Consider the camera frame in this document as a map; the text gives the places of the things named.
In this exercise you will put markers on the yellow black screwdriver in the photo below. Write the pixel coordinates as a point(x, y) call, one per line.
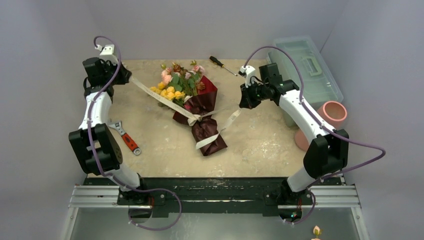
point(220, 64)

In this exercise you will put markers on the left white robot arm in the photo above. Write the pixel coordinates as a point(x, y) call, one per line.
point(95, 147)

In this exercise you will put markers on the clear plastic storage box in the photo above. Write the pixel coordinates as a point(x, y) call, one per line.
point(319, 84)

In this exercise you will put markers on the small pink flower bud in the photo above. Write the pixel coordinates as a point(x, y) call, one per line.
point(317, 232)

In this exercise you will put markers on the adjustable wrench with red handle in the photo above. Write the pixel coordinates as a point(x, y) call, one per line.
point(129, 142)

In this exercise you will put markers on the pink cylindrical vase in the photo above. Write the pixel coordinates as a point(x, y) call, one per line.
point(332, 112)

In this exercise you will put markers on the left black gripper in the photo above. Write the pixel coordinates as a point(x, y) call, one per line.
point(125, 75)

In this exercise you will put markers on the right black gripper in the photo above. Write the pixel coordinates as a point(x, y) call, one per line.
point(246, 97)

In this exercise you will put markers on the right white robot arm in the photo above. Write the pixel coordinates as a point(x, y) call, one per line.
point(327, 152)

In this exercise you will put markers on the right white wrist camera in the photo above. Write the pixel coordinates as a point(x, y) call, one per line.
point(247, 72)

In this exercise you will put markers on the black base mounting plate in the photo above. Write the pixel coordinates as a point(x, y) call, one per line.
point(200, 195)

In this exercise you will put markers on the cream ribbon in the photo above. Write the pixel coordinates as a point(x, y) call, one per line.
point(191, 118)

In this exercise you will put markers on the aluminium rail frame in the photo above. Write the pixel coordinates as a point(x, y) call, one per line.
point(335, 209)

